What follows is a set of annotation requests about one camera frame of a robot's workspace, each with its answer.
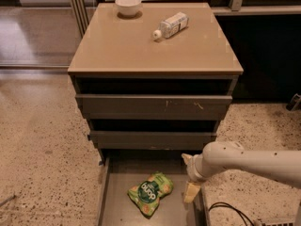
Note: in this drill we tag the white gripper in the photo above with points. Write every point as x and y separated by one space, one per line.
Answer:
193 169

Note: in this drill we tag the green rice chip bag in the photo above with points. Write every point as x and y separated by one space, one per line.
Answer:
147 195

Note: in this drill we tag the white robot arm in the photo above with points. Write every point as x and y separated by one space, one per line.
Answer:
216 157

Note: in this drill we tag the open bottom grey drawer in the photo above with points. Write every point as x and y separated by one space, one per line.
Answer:
126 168

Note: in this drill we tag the grey three-drawer cabinet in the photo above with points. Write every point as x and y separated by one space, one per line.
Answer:
118 56

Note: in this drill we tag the middle grey drawer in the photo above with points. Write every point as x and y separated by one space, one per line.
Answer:
151 140

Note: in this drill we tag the top grey drawer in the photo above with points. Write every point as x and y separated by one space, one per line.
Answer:
154 107

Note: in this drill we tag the metal floor vent grille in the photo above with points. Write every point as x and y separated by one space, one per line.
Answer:
273 222

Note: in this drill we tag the small dark floor device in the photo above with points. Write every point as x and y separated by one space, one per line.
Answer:
294 102

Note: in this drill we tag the clear plastic water bottle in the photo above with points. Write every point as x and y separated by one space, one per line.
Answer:
171 26

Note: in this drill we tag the grey floor rod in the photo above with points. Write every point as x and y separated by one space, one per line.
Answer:
7 200

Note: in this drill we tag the white ceramic bowl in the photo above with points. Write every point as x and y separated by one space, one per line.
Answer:
128 8

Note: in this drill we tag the metal window frame post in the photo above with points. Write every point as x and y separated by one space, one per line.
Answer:
80 12

